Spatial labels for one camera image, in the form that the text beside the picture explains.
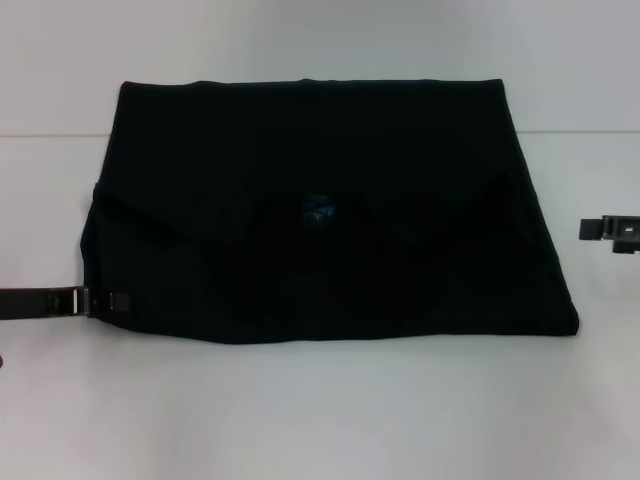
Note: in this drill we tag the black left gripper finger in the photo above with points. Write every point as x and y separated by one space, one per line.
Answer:
118 301

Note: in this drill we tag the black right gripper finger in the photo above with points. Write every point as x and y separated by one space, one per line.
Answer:
591 229

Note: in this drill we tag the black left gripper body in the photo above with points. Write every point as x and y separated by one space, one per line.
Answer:
30 302

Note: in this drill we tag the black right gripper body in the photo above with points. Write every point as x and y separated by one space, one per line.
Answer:
625 247

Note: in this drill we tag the black shirt with FREE print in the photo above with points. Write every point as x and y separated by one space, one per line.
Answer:
325 225

